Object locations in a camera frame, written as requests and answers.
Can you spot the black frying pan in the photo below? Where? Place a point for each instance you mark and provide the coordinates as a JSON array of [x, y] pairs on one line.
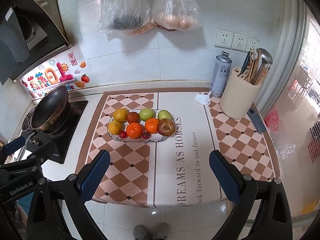
[[45, 115]]

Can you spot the cream utensil holder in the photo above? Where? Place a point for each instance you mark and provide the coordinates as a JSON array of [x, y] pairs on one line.
[[238, 95]]

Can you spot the bright orange front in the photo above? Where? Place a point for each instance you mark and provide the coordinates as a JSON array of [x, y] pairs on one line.
[[134, 130]]

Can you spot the metal ladle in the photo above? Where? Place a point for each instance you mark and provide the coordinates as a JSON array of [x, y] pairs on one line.
[[266, 58]]

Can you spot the white wall socket strip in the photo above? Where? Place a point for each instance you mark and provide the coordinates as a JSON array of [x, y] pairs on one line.
[[234, 41]]

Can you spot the silver gas canister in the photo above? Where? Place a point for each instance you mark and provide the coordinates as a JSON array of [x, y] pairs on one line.
[[220, 74]]

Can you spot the dark red orange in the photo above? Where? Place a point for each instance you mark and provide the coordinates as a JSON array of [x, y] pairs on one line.
[[133, 117]]

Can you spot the colourful wall sticker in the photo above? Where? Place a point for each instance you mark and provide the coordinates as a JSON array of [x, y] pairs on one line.
[[53, 73]]

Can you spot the black range hood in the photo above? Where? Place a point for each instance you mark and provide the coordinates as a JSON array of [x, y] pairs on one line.
[[31, 33]]

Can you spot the black induction cooktop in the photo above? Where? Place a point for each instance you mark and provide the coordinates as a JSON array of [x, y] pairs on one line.
[[61, 133]]

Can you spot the wooden chopsticks bundle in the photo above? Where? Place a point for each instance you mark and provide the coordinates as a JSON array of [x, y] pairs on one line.
[[250, 68]]

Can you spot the green apple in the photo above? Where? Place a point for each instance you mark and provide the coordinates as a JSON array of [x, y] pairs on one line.
[[164, 114], [146, 114]]

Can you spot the plastic bag with dark food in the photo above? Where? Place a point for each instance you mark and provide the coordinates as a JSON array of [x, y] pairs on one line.
[[124, 16]]

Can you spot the yellow lemon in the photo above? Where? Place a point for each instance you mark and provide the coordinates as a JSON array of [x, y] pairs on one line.
[[115, 127], [120, 115]]

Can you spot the red cherry tomato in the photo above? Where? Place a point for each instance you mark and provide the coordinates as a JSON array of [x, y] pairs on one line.
[[123, 134], [146, 135]]

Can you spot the bright orange right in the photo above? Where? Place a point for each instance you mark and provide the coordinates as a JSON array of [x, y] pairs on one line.
[[151, 125]]

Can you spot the oval floral ceramic plate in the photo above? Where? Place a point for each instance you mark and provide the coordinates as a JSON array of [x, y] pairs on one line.
[[140, 137]]

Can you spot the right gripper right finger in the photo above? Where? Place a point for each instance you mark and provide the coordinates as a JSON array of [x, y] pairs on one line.
[[273, 219]]

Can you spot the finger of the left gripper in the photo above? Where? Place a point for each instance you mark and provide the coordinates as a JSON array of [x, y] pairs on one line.
[[13, 146], [42, 154]]

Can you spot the blue grey cleaver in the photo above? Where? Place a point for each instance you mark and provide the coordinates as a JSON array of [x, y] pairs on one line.
[[256, 120]]

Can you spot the brown red apple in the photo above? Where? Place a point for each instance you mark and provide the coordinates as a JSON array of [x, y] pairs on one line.
[[166, 127]]

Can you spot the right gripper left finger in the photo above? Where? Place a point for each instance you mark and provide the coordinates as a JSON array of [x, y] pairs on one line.
[[46, 221]]

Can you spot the bright orange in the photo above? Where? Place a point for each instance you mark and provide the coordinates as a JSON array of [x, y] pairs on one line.
[[134, 130], [151, 125]]

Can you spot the plastic bag with eggs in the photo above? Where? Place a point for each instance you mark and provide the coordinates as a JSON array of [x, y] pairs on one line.
[[173, 15]]

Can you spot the crumpled white tissue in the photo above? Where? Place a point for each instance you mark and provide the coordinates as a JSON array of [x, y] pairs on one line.
[[203, 99]]

